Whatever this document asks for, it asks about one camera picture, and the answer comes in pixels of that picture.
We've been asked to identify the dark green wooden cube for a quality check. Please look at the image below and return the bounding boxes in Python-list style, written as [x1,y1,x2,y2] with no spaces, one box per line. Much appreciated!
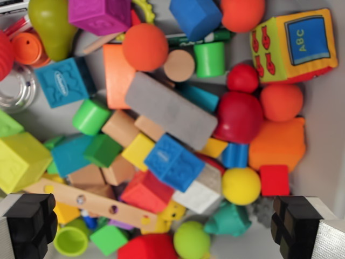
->
[83,133,123,168]

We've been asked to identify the grey gear toy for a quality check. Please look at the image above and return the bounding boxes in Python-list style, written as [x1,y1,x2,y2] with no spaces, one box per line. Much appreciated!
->
[246,196,274,225]

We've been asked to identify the ribbed wooden screw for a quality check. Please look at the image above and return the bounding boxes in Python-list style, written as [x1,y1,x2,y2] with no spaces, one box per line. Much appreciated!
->
[82,33,122,55]

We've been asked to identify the red rounded piece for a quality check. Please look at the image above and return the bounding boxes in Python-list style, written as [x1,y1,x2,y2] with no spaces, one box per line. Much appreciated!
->
[194,152,226,176]

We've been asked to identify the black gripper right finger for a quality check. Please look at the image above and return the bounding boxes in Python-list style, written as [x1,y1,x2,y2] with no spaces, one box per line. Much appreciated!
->
[270,195,345,259]

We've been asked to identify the magenta rubber cube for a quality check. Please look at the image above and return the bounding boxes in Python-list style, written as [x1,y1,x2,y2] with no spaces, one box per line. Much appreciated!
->
[67,0,133,37]

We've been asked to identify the olive green pear toy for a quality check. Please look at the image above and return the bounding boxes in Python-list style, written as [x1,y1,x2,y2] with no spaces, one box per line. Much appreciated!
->
[27,0,79,62]

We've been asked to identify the teal wooden cube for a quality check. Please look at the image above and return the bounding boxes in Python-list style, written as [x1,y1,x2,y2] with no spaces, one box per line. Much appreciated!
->
[51,134,94,179]

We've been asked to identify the light green rubber cube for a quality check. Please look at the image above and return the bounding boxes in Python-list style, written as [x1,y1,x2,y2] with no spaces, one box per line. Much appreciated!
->
[0,108,25,138]

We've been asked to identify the grey foam block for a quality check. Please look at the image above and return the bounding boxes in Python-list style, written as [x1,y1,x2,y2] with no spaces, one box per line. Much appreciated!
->
[124,71,219,152]

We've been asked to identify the teal rubber toy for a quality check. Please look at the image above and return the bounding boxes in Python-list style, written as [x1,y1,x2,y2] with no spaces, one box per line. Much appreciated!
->
[203,200,252,238]

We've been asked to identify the red ribbed ball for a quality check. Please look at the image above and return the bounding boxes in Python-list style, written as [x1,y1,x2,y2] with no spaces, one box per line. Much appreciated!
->
[0,29,15,82]

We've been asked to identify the teal wooden block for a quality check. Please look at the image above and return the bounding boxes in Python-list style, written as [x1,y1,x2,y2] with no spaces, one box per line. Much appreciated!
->
[174,81,220,113]

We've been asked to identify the yellow ball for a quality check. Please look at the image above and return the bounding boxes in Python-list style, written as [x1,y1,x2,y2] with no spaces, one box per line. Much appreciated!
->
[221,167,262,206]

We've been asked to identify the light green ball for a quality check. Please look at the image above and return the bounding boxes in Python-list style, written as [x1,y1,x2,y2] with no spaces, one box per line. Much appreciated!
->
[172,221,211,259]

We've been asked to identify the blue embossed rubber cube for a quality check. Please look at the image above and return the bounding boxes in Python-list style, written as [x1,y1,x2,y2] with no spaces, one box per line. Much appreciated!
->
[143,133,206,193]

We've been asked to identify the bright green cube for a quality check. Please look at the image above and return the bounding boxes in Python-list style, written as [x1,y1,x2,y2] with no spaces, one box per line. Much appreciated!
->
[89,224,130,257]

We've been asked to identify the small red pointed piece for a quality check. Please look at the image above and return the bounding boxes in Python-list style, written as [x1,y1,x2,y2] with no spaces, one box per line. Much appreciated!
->
[130,9,142,27]

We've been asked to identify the red rubber cube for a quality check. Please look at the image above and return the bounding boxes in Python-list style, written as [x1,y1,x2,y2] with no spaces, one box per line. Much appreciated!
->
[120,170,176,214]

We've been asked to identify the yellow wedge block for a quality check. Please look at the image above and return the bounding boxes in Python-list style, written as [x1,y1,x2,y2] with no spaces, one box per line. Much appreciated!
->
[200,138,229,159]

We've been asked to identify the wooden cylinder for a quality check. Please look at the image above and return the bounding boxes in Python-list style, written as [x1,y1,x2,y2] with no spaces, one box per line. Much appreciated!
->
[163,49,196,83]

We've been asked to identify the small blue piece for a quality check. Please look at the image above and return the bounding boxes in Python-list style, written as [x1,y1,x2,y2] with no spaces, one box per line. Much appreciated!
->
[81,210,98,230]

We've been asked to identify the green marker pen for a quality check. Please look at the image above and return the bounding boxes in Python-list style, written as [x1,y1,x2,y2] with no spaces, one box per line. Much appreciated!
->
[166,29,233,49]

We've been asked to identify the light green cup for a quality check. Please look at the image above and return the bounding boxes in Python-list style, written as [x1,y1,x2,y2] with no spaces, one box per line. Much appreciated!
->
[53,218,90,257]

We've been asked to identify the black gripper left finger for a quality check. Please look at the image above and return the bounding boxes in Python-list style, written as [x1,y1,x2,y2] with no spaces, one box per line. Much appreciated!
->
[0,192,59,259]

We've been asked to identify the yellow rubber toy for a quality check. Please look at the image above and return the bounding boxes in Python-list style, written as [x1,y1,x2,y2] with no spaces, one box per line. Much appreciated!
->
[140,200,187,235]

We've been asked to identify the yellow-green rubber cube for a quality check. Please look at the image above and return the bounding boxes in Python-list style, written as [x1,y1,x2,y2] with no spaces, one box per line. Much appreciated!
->
[0,132,53,195]

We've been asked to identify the orange soft toy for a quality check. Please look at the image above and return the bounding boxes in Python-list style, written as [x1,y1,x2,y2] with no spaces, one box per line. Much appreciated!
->
[248,117,307,173]

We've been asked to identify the wooden strip with holes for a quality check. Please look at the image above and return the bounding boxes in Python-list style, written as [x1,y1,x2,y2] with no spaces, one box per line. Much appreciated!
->
[23,178,158,226]

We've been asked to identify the yellow wooden cube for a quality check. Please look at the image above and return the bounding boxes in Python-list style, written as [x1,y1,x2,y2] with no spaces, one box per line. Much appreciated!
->
[121,132,156,172]

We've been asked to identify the purple flat piece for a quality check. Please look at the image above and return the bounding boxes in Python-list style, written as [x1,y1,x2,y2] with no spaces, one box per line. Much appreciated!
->
[107,218,136,231]

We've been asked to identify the green plastic cylinder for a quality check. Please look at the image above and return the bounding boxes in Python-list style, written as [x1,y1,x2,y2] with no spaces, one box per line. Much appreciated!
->
[193,41,226,78]
[72,99,112,137]

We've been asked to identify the bright green block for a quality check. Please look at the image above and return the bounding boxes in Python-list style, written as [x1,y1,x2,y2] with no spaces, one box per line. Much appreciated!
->
[44,135,66,175]

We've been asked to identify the red marker pen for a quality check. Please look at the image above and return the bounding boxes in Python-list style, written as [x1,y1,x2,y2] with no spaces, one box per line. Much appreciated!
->
[4,14,33,39]

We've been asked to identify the fabric ABC cube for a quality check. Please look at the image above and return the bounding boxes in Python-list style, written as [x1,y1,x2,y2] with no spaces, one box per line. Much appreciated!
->
[249,8,339,85]

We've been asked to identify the grey white block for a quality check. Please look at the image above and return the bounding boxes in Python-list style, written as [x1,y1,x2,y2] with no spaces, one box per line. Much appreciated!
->
[171,162,225,216]

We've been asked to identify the small red cube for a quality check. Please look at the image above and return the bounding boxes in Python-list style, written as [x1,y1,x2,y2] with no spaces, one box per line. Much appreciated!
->
[259,165,291,197]

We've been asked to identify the blue plastic cylinder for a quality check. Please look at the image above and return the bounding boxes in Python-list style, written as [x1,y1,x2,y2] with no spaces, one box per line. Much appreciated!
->
[221,142,250,169]

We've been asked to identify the orange foam block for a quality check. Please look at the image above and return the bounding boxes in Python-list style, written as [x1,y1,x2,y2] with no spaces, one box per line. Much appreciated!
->
[102,43,137,111]

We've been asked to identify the small red ball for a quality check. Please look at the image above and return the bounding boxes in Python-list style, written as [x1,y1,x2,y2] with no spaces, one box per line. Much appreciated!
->
[226,63,260,94]

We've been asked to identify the white flat object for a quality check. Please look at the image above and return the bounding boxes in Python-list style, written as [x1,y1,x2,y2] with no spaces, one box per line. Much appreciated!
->
[0,0,31,15]

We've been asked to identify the blue foam block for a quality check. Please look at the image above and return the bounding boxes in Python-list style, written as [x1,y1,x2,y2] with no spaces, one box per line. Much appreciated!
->
[169,0,223,42]

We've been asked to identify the yellow-green teether toy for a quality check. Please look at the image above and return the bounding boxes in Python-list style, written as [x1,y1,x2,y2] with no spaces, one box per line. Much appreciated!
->
[132,0,157,25]

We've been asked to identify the plain wooden block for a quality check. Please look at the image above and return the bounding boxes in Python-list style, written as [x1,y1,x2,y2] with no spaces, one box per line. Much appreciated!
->
[102,154,136,187]
[134,115,166,142]
[101,110,141,148]
[67,164,107,190]

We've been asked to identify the clear plastic ring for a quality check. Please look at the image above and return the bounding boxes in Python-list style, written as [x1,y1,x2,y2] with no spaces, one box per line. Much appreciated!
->
[0,63,38,113]

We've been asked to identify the yellow wooden block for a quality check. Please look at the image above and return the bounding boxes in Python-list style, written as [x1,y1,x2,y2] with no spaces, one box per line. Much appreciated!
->
[53,202,82,225]

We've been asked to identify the teal embossed rubber cube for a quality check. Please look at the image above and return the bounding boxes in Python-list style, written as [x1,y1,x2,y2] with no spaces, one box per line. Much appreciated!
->
[34,56,98,109]

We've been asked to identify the large red ball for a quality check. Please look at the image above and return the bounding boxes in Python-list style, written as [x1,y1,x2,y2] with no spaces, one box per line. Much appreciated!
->
[117,234,179,259]
[212,91,265,144]

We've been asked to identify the orange plastic lid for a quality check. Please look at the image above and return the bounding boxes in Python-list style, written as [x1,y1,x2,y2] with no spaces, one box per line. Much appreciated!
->
[11,32,51,67]

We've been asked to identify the orange foam ball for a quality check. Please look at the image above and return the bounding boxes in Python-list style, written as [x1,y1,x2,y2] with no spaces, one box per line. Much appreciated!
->
[259,84,304,122]
[122,23,169,73]
[220,0,266,33]

